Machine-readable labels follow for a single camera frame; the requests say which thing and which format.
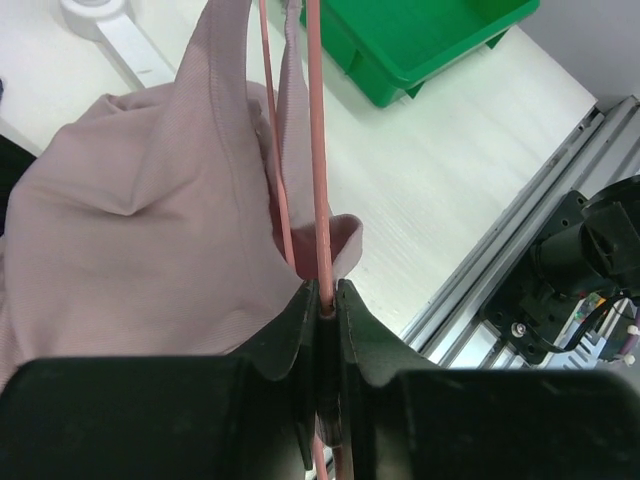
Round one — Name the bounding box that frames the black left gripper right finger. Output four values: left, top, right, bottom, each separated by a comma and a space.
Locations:
336, 280, 435, 479

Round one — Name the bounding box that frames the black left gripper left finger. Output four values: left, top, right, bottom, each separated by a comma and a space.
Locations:
238, 281, 319, 470

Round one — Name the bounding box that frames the pink tank top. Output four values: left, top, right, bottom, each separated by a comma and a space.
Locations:
0, 0, 365, 389

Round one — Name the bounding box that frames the pink wire hanger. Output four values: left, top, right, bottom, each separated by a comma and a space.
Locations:
257, 0, 356, 480

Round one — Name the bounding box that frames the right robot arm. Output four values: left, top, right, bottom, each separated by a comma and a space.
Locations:
481, 176, 639, 365

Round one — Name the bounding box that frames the black tank top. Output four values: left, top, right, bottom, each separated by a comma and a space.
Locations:
0, 136, 36, 235

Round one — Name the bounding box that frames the green plastic tray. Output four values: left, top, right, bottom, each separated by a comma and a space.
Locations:
321, 0, 540, 108

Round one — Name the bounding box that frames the white metal clothes rack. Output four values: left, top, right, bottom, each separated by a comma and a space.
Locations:
59, 0, 175, 88

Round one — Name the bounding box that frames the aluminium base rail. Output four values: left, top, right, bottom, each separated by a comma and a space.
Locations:
401, 96, 639, 367

